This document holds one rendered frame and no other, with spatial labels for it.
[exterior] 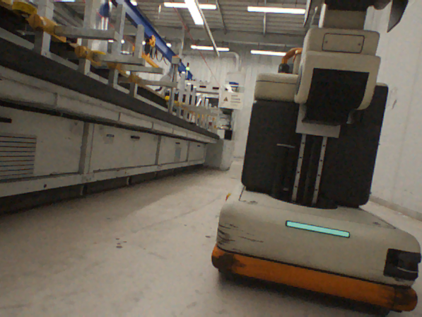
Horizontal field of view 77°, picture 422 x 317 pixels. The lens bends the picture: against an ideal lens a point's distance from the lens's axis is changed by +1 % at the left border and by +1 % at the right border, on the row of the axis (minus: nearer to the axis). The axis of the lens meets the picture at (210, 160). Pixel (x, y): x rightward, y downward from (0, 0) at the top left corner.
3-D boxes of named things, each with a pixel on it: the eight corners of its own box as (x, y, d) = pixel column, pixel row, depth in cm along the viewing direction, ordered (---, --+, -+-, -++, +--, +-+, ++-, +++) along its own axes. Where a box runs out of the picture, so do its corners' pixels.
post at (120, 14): (115, 91, 153) (126, 6, 151) (112, 90, 150) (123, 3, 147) (110, 90, 154) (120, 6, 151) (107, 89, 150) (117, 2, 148)
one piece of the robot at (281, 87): (238, 202, 145) (262, 47, 140) (345, 221, 136) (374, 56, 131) (232, 217, 112) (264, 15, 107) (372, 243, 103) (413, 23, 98)
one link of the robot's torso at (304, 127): (293, 133, 111) (303, 73, 109) (366, 142, 106) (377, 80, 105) (305, 127, 85) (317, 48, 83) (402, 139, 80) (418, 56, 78)
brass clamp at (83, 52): (102, 66, 135) (102, 56, 135) (84, 56, 122) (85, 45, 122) (90, 65, 136) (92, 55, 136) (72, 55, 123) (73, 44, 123)
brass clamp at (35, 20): (67, 43, 110) (68, 30, 110) (40, 27, 97) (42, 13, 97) (54, 42, 112) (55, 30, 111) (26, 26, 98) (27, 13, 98)
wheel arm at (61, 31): (118, 44, 103) (119, 32, 103) (113, 40, 99) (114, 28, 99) (22, 35, 110) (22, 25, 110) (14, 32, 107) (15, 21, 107)
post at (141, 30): (136, 100, 178) (145, 26, 175) (133, 98, 174) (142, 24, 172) (131, 99, 178) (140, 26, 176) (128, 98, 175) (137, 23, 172)
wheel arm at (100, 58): (145, 68, 127) (145, 59, 127) (141, 66, 124) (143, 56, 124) (65, 60, 135) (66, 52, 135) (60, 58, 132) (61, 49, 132)
